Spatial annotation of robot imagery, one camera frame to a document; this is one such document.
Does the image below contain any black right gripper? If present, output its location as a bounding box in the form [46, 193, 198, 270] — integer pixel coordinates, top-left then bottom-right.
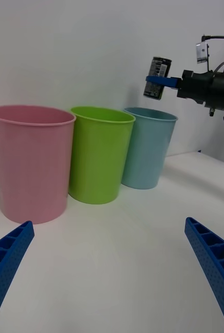
[145, 69, 215, 109]

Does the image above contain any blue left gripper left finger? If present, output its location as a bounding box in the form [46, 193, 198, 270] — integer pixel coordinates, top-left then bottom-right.
[0, 220, 35, 333]

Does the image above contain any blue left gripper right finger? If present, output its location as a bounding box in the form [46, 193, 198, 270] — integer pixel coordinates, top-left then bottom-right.
[184, 217, 224, 333]

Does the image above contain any black drink can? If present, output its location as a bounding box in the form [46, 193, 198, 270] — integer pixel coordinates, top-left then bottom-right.
[143, 56, 172, 101]

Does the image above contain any pale blue plastic bin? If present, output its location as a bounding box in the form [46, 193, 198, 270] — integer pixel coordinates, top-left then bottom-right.
[121, 107, 179, 190]

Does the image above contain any pink plastic bin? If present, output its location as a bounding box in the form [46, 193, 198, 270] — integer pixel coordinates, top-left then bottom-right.
[0, 105, 77, 225]

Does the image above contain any green plastic bin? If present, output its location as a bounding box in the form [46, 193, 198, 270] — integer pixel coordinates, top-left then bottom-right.
[68, 106, 136, 205]

